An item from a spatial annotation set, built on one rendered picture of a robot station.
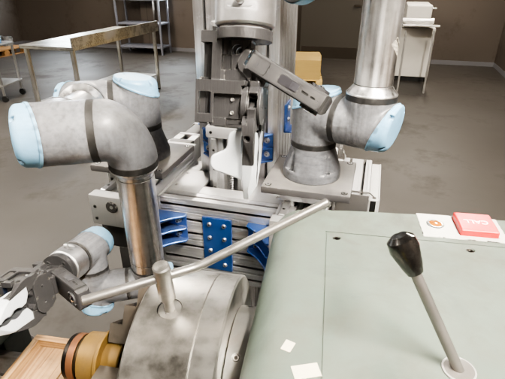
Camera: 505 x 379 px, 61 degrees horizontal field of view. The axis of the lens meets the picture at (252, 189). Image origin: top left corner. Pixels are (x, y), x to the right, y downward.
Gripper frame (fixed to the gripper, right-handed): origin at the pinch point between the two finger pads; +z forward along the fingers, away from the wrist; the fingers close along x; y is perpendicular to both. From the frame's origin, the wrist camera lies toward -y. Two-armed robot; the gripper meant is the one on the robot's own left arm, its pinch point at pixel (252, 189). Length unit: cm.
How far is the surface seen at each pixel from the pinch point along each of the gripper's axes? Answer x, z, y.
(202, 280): -2.9, 15.1, 7.3
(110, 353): -1.5, 28.6, 21.4
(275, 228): 0.9, 4.7, -3.5
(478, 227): -18.9, 6.9, -35.0
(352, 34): -876, -157, -39
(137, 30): -522, -100, 258
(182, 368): 9.1, 21.6, 6.1
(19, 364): -17, 45, 51
